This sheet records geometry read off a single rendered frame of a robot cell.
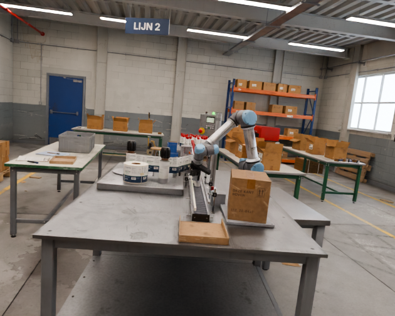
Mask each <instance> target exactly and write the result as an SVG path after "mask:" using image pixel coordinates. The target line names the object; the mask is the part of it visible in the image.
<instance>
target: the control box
mask: <svg viewBox="0 0 395 316"><path fill-rule="evenodd" d="M207 116H208V117H215V120H214V124H212V123H206V117H207ZM206 124H208V125H214V130H211V129H205V127H206ZM215 125H216V115H211V114H204V113H201V116H200V123H199V129H202V130H203V132H202V133H199V135H204V136H209V137H210V136H212V135H213V134H214V133H215Z"/></svg>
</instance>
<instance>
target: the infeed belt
mask: <svg viewBox="0 0 395 316"><path fill-rule="evenodd" d="M193 187H194V184H193ZM194 197H195V202H196V211H194V214H205V215H208V212H207V209H206V204H205V200H204V196H203V190H202V187H201V185H200V187H194Z"/></svg>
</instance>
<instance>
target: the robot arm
mask: <svg viewBox="0 0 395 316"><path fill-rule="evenodd" d="M256 121H257V116H256V113H254V111H252V110H239V111H237V112H235V113H234V114H232V116H230V117H229V118H228V121H227V122H226V123H225V124H223V125H222V126H221V127H220V128H219V129H218V130H217V131H215V133H214V134H213V135H212V136H210V137H209V138H208V139H207V140H206V141H205V142H204V143H201V144H197V145H196V146H195V149H194V159H193V161H191V169H190V170H191V173H190V176H192V177H193V178H192V180H193V181H197V182H199V177H200V175H201V171H203V172H204V173H206V174H207V175H210V173H211V170H210V169H208V168H207V167H205V166H203V165H202V164H203V158H204V156H208V155H215V154H218V153H219V147H218V145H216V144H217V143H218V142H219V141H220V140H221V139H222V138H223V137H224V136H225V135H226V134H227V133H228V132H229V131H230V130H231V129H232V128H235V127H237V126H238V125H241V129H243V133H244V138H245V146H246V153H247V159H245V158H240V160H239V166H238V169H240V170H248V171H258V172H263V171H264V165H263V164H262V163H261V161H260V158H259V157H258V153H257V148H256V140H255V131H254V127H255V123H256Z"/></svg>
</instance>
